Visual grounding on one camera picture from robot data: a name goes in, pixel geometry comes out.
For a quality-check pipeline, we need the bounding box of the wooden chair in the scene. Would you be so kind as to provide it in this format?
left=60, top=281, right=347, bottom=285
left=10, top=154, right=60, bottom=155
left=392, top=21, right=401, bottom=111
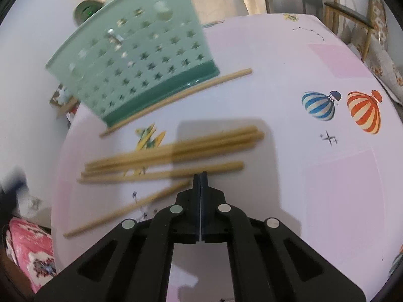
left=324, top=0, right=388, bottom=62

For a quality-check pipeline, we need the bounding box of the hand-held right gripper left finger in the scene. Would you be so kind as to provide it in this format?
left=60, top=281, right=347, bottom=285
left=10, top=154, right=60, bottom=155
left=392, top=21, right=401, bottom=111
left=35, top=174, right=201, bottom=302

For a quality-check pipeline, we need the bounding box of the pink floral blanket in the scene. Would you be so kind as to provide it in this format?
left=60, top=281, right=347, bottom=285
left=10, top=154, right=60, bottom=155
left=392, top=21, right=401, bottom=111
left=6, top=216, right=58, bottom=294

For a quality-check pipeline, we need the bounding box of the white plastic bag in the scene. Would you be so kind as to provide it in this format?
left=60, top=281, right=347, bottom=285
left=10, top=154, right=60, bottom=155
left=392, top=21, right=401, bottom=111
left=57, top=86, right=72, bottom=105

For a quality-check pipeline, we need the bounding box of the floral printed sheet roll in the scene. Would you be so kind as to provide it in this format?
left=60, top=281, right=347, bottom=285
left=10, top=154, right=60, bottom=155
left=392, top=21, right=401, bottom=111
left=349, top=34, right=403, bottom=104

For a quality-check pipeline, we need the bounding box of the grey cabinet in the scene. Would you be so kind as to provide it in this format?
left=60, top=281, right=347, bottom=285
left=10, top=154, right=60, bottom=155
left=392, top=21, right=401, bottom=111
left=264, top=0, right=325, bottom=18

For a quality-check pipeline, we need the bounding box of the cream patterned curtain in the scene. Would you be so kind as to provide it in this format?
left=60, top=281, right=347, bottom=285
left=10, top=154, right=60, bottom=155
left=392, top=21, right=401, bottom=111
left=83, top=0, right=268, bottom=27

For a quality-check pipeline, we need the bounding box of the green star-cutout utensil holder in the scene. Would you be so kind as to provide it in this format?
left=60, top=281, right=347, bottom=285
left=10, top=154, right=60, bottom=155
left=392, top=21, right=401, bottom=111
left=45, top=0, right=220, bottom=128

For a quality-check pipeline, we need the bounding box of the bundle of wooden chopsticks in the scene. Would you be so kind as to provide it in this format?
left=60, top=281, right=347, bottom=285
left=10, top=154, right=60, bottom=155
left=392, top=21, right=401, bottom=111
left=63, top=67, right=265, bottom=238

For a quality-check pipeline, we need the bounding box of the single wooden chopstick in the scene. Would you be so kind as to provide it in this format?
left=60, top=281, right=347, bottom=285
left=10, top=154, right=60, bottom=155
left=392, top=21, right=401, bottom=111
left=76, top=161, right=245, bottom=184

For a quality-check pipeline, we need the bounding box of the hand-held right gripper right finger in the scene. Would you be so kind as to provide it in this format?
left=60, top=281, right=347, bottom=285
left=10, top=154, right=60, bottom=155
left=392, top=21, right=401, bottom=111
left=201, top=172, right=366, bottom=302

